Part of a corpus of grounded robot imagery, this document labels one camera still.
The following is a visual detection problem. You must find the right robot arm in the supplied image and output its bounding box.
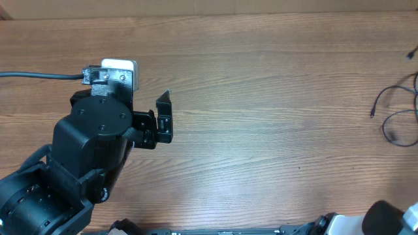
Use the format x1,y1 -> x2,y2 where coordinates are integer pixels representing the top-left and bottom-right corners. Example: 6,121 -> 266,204
293,200 -> 417,235

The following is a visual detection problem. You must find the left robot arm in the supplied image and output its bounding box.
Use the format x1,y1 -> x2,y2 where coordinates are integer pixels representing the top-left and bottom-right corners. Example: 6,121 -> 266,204
1,91 -> 172,234

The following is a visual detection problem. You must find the black left camera cable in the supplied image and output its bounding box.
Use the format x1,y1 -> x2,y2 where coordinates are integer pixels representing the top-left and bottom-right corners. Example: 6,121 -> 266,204
0,71 -> 85,81

